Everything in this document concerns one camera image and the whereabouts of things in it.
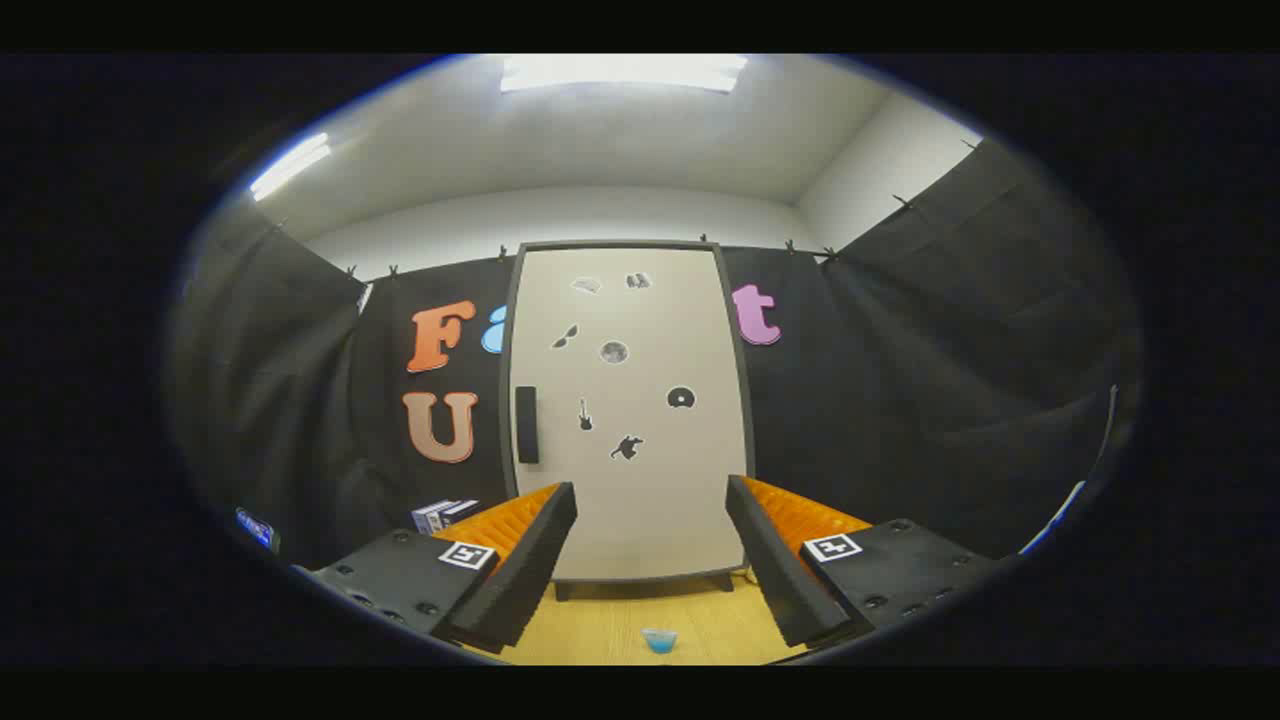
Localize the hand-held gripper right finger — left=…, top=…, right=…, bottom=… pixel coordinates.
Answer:
left=725, top=475, right=1001, bottom=649

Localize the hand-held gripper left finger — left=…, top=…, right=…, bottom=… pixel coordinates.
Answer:
left=300, top=482, right=579, bottom=656

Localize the black door handle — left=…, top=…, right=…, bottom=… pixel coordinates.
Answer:
left=515, top=385, right=541, bottom=465

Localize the grey cabinet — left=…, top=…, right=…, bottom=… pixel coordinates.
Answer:
left=497, top=240, right=758, bottom=601

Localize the black backdrop cloth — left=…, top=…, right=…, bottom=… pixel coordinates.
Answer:
left=170, top=135, right=1141, bottom=571

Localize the blue screen phone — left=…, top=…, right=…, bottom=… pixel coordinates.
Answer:
left=236, top=507, right=281, bottom=553

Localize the white blue packet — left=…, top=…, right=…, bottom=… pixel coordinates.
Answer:
left=1020, top=480, right=1087, bottom=556

